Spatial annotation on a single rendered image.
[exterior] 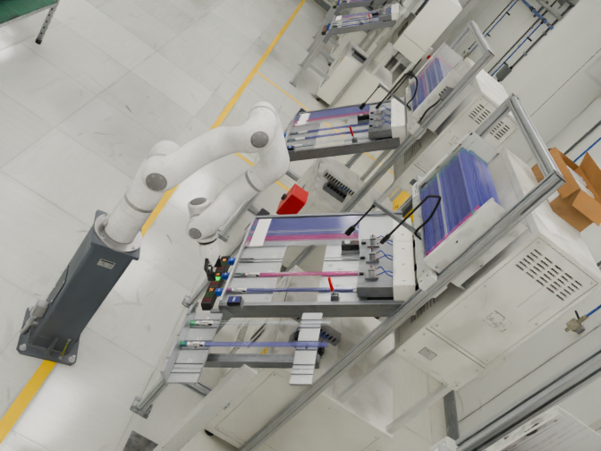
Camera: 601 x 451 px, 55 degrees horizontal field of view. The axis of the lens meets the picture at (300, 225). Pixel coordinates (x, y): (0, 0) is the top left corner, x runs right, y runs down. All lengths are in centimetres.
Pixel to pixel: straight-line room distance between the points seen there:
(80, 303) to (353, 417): 122
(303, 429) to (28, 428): 111
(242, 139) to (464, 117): 177
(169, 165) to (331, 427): 135
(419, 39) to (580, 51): 195
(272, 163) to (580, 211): 116
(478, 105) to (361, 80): 344
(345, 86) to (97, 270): 478
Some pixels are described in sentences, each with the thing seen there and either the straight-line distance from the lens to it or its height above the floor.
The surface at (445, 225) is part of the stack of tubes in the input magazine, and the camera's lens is 212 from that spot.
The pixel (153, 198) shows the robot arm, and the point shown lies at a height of 95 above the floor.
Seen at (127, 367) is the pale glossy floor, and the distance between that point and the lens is 289.
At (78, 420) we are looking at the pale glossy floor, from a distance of 267.
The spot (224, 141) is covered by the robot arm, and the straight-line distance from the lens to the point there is 196.
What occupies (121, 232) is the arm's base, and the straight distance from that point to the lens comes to 224.
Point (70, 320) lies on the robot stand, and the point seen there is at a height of 24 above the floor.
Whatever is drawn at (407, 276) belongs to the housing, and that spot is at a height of 126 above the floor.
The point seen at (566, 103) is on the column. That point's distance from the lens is 536.
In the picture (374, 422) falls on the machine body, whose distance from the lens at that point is 265.
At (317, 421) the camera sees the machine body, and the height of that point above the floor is 47.
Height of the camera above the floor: 220
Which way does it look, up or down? 29 degrees down
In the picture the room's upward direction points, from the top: 42 degrees clockwise
